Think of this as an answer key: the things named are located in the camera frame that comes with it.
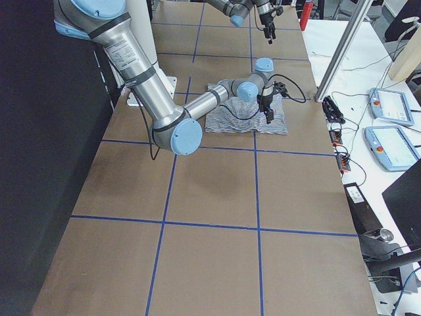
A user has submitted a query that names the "black box with label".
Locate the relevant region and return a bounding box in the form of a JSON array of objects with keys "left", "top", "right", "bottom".
[{"left": 343, "top": 182, "right": 383, "bottom": 234}]

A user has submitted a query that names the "navy white striped polo shirt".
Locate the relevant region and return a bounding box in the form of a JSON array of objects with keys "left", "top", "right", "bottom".
[{"left": 205, "top": 94, "right": 288, "bottom": 134}]

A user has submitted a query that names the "red tube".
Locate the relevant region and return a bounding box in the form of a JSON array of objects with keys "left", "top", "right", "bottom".
[{"left": 299, "top": 0, "right": 314, "bottom": 31}]

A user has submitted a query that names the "black cable bundle device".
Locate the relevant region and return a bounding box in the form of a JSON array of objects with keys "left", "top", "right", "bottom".
[{"left": 322, "top": 95, "right": 346, "bottom": 124}]

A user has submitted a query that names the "near blue teach pendant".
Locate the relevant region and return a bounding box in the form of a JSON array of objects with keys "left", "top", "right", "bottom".
[{"left": 364, "top": 125, "right": 420, "bottom": 172}]

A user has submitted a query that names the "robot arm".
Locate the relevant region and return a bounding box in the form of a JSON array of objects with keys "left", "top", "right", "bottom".
[
  {"left": 53, "top": 1, "right": 274, "bottom": 155},
  {"left": 205, "top": 0, "right": 284, "bottom": 45}
]

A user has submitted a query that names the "blue teach pendant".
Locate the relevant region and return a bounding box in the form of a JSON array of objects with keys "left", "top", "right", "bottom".
[
  {"left": 369, "top": 88, "right": 414, "bottom": 126},
  {"left": 364, "top": 125, "right": 420, "bottom": 172}
]

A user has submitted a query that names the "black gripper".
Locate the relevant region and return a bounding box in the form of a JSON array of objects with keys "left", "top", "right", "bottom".
[
  {"left": 259, "top": 12, "right": 276, "bottom": 45},
  {"left": 259, "top": 93, "right": 274, "bottom": 124}
]

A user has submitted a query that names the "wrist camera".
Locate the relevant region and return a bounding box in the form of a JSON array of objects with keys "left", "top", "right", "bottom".
[
  {"left": 273, "top": 82, "right": 289, "bottom": 98},
  {"left": 272, "top": 6, "right": 284, "bottom": 16}
]

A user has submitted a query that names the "far blue teach pendant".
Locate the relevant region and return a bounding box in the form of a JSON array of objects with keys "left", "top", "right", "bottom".
[{"left": 369, "top": 88, "right": 414, "bottom": 126}]

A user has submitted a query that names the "black monitor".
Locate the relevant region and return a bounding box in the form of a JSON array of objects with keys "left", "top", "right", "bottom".
[{"left": 382, "top": 160, "right": 421, "bottom": 250}]

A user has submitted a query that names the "aluminium frame post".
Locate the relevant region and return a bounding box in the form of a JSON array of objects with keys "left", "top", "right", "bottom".
[{"left": 314, "top": 0, "right": 372, "bottom": 102}]

